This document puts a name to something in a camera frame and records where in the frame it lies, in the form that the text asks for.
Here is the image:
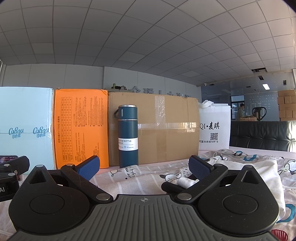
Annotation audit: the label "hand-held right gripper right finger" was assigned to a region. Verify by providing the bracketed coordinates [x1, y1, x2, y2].
[174, 155, 262, 204]

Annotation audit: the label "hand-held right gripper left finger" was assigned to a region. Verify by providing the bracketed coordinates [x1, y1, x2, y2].
[23, 155, 114, 205]

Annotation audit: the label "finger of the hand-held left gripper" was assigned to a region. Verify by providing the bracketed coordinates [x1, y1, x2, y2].
[0, 156, 30, 174]

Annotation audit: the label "white garment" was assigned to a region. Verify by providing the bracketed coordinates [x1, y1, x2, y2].
[178, 159, 285, 223]

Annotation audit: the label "smartphone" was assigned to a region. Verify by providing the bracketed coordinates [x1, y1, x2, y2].
[0, 155, 18, 163]

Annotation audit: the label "black rounded bar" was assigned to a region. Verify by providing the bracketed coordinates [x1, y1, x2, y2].
[161, 181, 185, 193]

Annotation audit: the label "orange carton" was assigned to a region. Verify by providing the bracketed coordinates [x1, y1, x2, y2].
[54, 88, 109, 169]

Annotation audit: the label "light blue carton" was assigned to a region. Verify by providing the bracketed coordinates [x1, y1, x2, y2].
[0, 87, 56, 169]

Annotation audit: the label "white tote bag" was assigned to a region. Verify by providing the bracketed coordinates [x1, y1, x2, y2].
[198, 100, 232, 151]

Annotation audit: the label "brown taped cardboard box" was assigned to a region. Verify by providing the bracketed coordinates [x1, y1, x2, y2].
[107, 91, 200, 167]

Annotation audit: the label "dark blue vacuum bottle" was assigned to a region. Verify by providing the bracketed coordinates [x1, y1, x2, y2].
[114, 105, 139, 168]

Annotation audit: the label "grey striped printed bedsheet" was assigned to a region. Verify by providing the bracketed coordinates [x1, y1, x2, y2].
[0, 148, 296, 241]

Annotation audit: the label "black padded sofa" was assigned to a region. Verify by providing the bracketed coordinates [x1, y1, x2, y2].
[229, 120, 296, 153]

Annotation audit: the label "pallet jack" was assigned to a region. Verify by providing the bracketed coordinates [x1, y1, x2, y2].
[252, 107, 266, 121]

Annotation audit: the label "small dark ornaments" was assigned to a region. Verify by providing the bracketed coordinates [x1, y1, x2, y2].
[110, 83, 129, 91]

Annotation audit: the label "stack of cardboard boxes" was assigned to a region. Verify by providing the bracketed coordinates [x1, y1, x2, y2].
[277, 89, 296, 121]

